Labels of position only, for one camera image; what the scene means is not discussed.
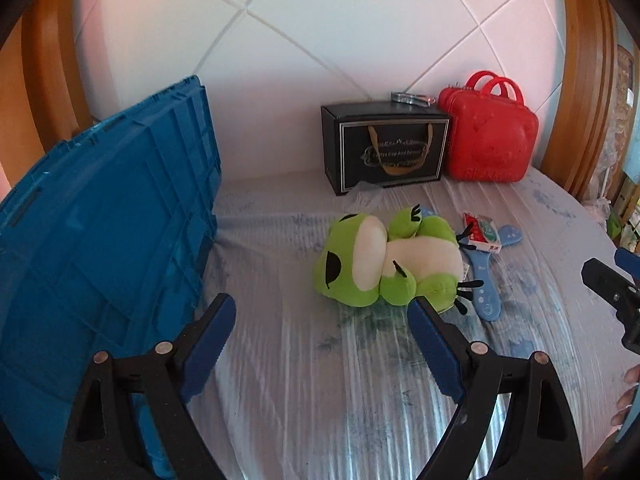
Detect green frog plush toy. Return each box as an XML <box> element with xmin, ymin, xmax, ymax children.
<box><xmin>314</xmin><ymin>205</ymin><xmax>484</xmax><ymax>314</ymax></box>

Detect person's right hand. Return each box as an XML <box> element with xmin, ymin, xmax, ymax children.
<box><xmin>611</xmin><ymin>364</ymin><xmax>640</xmax><ymax>427</ymax></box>

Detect blue three-arm boomerang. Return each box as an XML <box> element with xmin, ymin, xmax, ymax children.
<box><xmin>416</xmin><ymin>216</ymin><xmax>523</xmax><ymax>322</ymax></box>

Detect red toy suitcase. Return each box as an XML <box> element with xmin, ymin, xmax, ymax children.
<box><xmin>437</xmin><ymin>70</ymin><xmax>539</xmax><ymax>183</ymax></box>

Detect red green medicine box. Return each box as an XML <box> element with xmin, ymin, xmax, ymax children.
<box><xmin>462</xmin><ymin>211</ymin><xmax>502</xmax><ymax>254</ymax></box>

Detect black gift box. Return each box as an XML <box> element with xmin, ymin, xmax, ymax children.
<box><xmin>320</xmin><ymin>101</ymin><xmax>449</xmax><ymax>196</ymax></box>

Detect blue plastic storage crate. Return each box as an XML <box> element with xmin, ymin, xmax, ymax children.
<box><xmin>1</xmin><ymin>76</ymin><xmax>221</xmax><ymax>478</ymax></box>

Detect wooden door frame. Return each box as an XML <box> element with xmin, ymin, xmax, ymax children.
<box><xmin>540</xmin><ymin>0</ymin><xmax>617</xmax><ymax>200</ymax></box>

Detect metal nail clipper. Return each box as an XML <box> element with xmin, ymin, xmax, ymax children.
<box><xmin>390</xmin><ymin>92</ymin><xmax>437</xmax><ymax>107</ymax></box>

